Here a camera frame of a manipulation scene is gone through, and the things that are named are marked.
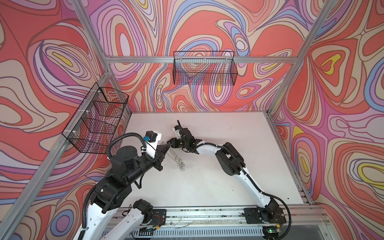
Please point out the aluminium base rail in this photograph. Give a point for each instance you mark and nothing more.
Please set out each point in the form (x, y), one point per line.
(308, 223)

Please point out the bunch of small keys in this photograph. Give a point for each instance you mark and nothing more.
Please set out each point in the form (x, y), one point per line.
(181, 165)

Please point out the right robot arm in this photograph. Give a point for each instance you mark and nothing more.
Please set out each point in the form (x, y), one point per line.
(269, 209)

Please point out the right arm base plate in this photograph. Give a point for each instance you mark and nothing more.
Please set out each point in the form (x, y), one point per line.
(261, 216)

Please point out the black wire basket left wall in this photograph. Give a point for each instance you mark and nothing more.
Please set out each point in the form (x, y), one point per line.
(93, 126)

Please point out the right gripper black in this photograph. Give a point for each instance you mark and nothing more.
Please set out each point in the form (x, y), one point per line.
(174, 141)

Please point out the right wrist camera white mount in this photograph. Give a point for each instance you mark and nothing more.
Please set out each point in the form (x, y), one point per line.
(177, 132)

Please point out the perforated metal ring plate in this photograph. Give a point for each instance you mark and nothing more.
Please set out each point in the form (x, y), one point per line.
(172, 154)

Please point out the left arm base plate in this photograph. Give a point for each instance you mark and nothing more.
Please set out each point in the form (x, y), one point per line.
(156, 218)

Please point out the black wire basket back wall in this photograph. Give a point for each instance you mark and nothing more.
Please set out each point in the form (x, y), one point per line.
(209, 68)

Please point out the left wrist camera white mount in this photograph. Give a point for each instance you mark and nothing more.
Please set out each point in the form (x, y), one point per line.
(152, 139)

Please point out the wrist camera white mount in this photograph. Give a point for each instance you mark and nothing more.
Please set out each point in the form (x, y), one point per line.
(177, 132)
(152, 139)

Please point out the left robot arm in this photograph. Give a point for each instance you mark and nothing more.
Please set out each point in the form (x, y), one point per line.
(127, 168)

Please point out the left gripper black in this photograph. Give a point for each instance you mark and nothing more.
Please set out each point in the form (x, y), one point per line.
(162, 148)

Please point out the black wire basket wall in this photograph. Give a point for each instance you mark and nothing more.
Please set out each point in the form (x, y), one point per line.
(209, 68)
(93, 126)

